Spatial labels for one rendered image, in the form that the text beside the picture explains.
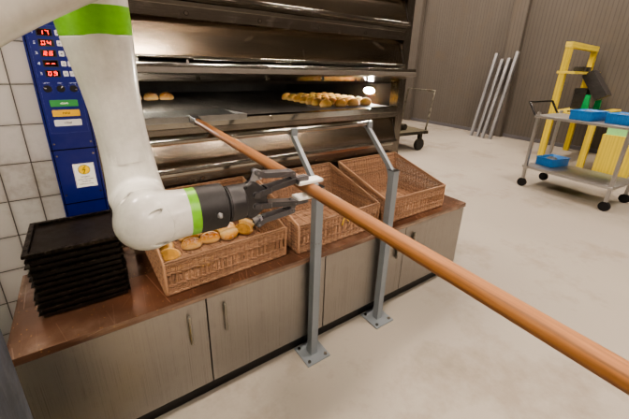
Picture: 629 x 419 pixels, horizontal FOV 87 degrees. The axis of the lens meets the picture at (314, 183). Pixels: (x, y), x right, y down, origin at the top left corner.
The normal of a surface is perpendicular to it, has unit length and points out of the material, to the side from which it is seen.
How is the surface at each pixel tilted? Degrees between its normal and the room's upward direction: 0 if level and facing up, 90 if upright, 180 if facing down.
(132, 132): 89
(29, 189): 90
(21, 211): 90
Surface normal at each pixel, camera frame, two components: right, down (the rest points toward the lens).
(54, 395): 0.57, 0.29
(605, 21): -0.81, 0.17
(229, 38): 0.54, -0.04
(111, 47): 0.74, 0.37
